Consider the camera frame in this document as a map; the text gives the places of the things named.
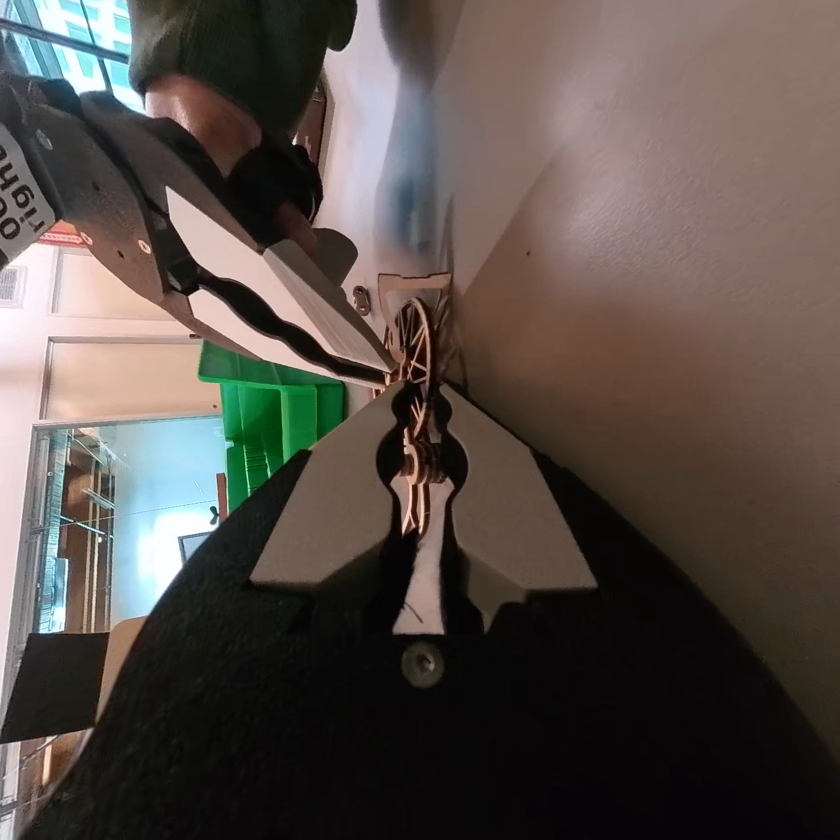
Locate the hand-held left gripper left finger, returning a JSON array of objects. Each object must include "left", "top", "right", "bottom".
[{"left": 249, "top": 382, "right": 409, "bottom": 589}]

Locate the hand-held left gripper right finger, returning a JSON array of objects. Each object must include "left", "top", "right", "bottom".
[{"left": 435, "top": 384, "right": 598, "bottom": 626}]

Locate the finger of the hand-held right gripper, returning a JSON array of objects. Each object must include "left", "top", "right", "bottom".
[
  {"left": 163, "top": 187, "right": 400, "bottom": 374},
  {"left": 189, "top": 287, "right": 388, "bottom": 388}
]

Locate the wooden bicycle model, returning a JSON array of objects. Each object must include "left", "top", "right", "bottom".
[{"left": 351, "top": 269, "right": 463, "bottom": 536}]

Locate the grey desk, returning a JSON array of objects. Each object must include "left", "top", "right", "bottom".
[{"left": 315, "top": 0, "right": 840, "bottom": 840}]

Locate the person's right hand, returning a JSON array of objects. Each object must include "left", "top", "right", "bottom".
[{"left": 144, "top": 73, "right": 324, "bottom": 256}]

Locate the green plastic bin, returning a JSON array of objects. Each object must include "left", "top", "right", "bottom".
[{"left": 197, "top": 338, "right": 347, "bottom": 516}]

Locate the white door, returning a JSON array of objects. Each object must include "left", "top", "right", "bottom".
[
  {"left": 52, "top": 246, "right": 198, "bottom": 319},
  {"left": 39, "top": 338, "right": 224, "bottom": 421}
]

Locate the large paned window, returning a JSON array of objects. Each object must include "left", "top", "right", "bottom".
[{"left": 0, "top": 0, "right": 142, "bottom": 112}]

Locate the beige chair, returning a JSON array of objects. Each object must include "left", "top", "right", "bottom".
[{"left": 95, "top": 617, "right": 148, "bottom": 726}]

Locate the metal storage rack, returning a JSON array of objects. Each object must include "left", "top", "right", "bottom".
[{"left": 39, "top": 427, "right": 116, "bottom": 634}]

